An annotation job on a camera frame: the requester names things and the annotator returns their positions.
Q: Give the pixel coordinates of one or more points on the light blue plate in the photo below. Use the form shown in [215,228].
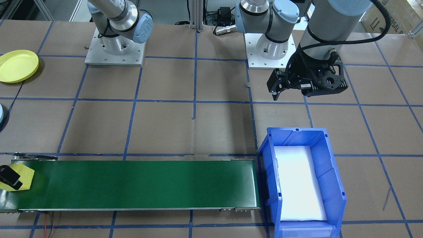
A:
[1,114]

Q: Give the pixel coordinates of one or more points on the white foam pad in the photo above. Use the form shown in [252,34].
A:
[297,185]

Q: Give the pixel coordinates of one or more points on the cardboard box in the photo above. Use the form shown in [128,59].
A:
[406,19]

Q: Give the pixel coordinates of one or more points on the aluminium frame post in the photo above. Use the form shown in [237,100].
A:
[196,16]

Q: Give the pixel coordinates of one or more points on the yellow foam block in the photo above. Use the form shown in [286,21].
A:
[28,177]

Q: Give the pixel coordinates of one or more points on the grey metal frame bar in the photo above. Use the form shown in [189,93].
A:
[41,8]
[75,10]

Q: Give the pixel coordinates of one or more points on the blue plastic storage bin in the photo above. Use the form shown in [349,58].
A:
[330,165]

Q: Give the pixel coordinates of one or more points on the green conveyor belt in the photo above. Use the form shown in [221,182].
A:
[148,185]

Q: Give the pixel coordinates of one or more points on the yellow plate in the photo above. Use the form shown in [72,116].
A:
[16,66]

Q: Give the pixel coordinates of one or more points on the black power adapter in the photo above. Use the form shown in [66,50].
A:
[225,13]

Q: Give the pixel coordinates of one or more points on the aluminium bracket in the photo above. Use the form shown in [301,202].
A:
[416,33]

